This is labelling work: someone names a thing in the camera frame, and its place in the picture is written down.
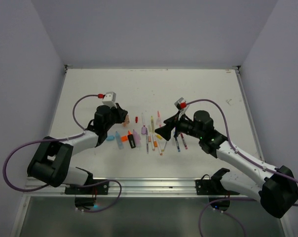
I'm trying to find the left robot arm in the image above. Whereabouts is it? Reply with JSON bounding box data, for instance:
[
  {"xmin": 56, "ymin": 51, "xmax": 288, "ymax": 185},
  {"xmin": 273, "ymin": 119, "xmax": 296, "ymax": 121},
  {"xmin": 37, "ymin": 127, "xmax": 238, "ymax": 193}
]
[{"xmin": 27, "ymin": 104, "xmax": 128, "ymax": 194}]

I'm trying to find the black orange highlighter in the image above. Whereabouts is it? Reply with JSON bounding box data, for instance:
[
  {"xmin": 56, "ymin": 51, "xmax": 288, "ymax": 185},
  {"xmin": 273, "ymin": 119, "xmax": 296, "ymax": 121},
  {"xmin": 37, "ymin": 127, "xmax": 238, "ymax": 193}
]
[{"xmin": 127, "ymin": 131, "xmax": 136, "ymax": 149}]

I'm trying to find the purple highlighter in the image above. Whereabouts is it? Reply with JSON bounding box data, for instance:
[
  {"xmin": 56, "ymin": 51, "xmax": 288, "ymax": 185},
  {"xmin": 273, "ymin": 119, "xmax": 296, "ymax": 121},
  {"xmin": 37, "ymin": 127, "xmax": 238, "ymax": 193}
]
[{"xmin": 133, "ymin": 130, "xmax": 141, "ymax": 148}]

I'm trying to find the yellow pink pen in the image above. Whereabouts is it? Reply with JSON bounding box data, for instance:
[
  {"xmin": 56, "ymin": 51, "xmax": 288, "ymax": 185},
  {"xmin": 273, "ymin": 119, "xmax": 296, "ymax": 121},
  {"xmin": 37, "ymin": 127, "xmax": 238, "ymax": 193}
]
[{"xmin": 150, "ymin": 116, "xmax": 154, "ymax": 134}]

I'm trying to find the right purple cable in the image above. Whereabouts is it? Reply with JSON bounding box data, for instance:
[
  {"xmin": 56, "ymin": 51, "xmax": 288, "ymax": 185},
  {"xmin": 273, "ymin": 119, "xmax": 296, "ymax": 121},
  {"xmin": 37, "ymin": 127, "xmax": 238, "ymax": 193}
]
[{"xmin": 180, "ymin": 99, "xmax": 298, "ymax": 237}]

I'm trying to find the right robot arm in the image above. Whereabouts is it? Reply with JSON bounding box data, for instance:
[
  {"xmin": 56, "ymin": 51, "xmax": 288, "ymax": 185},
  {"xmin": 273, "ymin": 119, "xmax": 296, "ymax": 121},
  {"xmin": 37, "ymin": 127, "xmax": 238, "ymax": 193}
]
[{"xmin": 155, "ymin": 110, "xmax": 298, "ymax": 218}]

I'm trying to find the aluminium front rail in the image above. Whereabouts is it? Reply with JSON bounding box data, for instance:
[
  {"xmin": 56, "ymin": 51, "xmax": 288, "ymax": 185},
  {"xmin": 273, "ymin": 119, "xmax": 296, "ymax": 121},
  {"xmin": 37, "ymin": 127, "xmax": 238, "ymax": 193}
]
[{"xmin": 32, "ymin": 177, "xmax": 260, "ymax": 200}]

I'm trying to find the orange highlighter cap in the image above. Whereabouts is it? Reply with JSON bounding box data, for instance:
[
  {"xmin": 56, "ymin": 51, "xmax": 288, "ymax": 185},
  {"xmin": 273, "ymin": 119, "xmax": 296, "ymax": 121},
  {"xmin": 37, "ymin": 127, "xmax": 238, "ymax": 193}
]
[{"xmin": 121, "ymin": 136, "xmax": 128, "ymax": 142}]

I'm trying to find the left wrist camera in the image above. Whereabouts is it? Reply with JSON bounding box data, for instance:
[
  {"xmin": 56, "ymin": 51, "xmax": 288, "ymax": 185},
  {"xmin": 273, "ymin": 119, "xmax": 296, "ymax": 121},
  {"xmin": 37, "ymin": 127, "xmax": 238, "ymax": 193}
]
[{"xmin": 102, "ymin": 92, "xmax": 117, "ymax": 108}]

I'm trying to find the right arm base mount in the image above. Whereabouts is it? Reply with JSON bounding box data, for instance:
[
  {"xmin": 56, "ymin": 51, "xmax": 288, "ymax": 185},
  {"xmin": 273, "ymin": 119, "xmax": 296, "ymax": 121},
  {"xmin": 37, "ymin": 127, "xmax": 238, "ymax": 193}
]
[{"xmin": 195, "ymin": 168, "xmax": 240, "ymax": 212}]

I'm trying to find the purple cable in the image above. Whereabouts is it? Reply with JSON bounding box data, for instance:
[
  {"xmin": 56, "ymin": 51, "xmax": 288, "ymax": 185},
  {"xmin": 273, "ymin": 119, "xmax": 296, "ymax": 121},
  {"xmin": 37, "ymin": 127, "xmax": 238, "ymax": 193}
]
[
  {"xmin": 2, "ymin": 93, "xmax": 122, "ymax": 213},
  {"xmin": 180, "ymin": 99, "xmax": 298, "ymax": 237}
]

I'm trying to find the white orange marker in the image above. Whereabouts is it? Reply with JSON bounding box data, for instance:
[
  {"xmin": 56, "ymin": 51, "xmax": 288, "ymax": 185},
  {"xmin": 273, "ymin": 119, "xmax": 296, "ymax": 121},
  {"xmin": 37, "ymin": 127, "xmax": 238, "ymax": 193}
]
[{"xmin": 156, "ymin": 138, "xmax": 163, "ymax": 156}]

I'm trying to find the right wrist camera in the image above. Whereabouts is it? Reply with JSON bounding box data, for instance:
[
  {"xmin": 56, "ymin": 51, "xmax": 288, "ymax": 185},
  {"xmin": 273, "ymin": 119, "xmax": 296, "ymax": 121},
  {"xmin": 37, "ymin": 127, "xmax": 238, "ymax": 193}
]
[{"xmin": 174, "ymin": 97, "xmax": 189, "ymax": 119}]

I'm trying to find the blue gel pen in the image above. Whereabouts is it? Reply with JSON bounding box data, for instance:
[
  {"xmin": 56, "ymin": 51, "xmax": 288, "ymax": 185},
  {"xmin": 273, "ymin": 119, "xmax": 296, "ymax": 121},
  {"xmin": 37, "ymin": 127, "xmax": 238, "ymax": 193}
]
[{"xmin": 174, "ymin": 135, "xmax": 181, "ymax": 152}]

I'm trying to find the red gel pen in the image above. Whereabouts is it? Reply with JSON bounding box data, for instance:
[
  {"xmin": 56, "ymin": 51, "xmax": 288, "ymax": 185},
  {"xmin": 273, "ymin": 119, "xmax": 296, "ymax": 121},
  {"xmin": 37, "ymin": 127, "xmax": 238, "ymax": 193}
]
[{"xmin": 180, "ymin": 133, "xmax": 188, "ymax": 150}]

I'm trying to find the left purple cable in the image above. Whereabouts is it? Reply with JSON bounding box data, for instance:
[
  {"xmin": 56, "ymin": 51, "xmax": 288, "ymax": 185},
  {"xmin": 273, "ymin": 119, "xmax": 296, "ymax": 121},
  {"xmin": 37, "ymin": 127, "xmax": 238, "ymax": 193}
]
[{"xmin": 2, "ymin": 93, "xmax": 122, "ymax": 213}]

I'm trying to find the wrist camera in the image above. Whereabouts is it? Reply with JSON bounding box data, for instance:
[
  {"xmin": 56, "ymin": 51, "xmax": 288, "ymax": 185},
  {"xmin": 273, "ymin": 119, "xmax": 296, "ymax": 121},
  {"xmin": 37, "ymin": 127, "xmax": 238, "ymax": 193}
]
[
  {"xmin": 174, "ymin": 97, "xmax": 189, "ymax": 119},
  {"xmin": 102, "ymin": 92, "xmax": 117, "ymax": 108}
]

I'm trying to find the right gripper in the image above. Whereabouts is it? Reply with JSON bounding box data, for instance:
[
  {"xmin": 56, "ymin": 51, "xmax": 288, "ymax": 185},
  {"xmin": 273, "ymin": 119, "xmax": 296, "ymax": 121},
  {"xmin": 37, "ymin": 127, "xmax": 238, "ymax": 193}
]
[{"xmin": 155, "ymin": 110, "xmax": 203, "ymax": 140}]

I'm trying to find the light blue highlighter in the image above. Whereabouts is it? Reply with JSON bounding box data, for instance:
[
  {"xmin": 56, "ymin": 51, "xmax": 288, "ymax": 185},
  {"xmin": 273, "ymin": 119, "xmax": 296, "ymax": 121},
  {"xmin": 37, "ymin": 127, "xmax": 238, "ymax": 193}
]
[{"xmin": 115, "ymin": 131, "xmax": 124, "ymax": 150}]

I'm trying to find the purple highlighter cap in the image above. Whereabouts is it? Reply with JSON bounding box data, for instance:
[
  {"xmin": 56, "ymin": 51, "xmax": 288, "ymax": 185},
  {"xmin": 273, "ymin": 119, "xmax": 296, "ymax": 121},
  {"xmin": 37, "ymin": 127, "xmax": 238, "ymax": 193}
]
[{"xmin": 141, "ymin": 125, "xmax": 147, "ymax": 135}]

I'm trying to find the clear purple gel pen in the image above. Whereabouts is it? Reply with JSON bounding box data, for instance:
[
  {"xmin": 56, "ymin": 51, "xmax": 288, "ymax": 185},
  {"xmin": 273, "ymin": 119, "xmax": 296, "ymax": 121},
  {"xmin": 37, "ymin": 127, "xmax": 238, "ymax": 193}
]
[{"xmin": 146, "ymin": 132, "xmax": 149, "ymax": 154}]

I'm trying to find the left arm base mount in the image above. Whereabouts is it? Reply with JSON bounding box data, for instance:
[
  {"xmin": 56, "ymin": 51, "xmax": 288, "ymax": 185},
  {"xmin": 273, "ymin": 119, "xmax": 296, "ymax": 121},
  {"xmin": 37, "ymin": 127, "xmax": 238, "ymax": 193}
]
[{"xmin": 65, "ymin": 179, "xmax": 109, "ymax": 212}]

